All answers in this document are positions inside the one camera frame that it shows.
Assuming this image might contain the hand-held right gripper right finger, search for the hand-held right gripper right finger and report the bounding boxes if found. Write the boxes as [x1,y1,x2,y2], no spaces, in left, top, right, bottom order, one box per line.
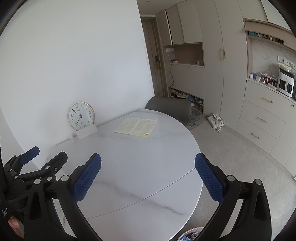
[195,152,272,241]

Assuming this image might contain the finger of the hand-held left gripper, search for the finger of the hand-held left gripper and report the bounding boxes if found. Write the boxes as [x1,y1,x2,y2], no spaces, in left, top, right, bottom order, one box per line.
[17,151,68,186]
[3,146,40,180]

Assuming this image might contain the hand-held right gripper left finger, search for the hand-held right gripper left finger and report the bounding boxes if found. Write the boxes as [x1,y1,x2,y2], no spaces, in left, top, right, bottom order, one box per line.
[24,153,102,241]

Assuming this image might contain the white pink trash bin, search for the white pink trash bin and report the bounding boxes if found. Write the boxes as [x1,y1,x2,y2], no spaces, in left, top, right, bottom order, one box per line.
[177,227,205,241]

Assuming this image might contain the person's left hand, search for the person's left hand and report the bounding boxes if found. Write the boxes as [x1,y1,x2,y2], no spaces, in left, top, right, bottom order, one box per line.
[8,215,25,240]

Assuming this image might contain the white folded card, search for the white folded card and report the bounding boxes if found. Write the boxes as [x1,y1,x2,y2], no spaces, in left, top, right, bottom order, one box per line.
[76,123,98,139]

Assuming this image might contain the open white book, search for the open white book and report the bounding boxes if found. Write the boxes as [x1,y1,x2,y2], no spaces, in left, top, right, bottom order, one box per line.
[53,199,65,224]

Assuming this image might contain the white tote bag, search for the white tote bag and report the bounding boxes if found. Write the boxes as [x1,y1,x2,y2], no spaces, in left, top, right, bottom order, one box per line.
[206,113,226,133]

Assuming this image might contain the patterned floor mat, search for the patterned floor mat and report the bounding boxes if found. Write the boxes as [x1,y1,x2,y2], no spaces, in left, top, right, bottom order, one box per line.
[187,111,207,128]

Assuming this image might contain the open yellow notebook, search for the open yellow notebook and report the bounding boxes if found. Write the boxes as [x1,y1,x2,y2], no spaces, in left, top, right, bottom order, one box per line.
[114,118,158,138]

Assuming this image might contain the grey chair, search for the grey chair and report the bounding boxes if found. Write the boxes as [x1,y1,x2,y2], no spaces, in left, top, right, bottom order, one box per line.
[145,97,193,127]

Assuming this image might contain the beige drawer unit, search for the beige drawer unit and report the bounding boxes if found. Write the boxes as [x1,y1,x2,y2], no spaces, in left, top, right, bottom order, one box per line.
[236,79,296,176]

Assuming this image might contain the row of shoes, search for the row of shoes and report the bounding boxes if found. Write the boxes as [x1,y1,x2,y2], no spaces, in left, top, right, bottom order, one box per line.
[169,87,205,114]

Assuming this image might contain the white countertop appliance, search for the white countertop appliance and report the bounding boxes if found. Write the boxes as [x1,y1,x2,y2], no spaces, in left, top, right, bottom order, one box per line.
[277,68,296,98]

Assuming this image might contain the grey door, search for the grey door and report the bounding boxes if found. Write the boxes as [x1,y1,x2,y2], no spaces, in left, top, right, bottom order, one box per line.
[140,16,166,98]

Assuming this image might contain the row of books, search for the row of books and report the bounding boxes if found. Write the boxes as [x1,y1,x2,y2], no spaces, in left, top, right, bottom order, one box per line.
[247,31,285,44]

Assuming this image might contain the round white wall clock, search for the round white wall clock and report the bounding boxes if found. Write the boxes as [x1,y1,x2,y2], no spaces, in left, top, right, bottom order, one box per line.
[68,101,95,130]

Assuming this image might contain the beige wall cabinet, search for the beige wall cabinet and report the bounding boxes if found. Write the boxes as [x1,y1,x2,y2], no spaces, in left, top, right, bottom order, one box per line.
[155,0,249,130]

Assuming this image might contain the black cable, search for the black cable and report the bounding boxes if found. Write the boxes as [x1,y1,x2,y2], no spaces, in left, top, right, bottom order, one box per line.
[170,61,175,93]

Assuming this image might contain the white wire rack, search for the white wire rack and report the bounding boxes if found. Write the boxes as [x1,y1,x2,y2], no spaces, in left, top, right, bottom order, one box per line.
[260,73,278,90]

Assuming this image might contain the white wall rail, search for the white wall rail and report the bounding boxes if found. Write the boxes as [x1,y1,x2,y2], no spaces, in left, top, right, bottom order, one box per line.
[277,56,296,66]

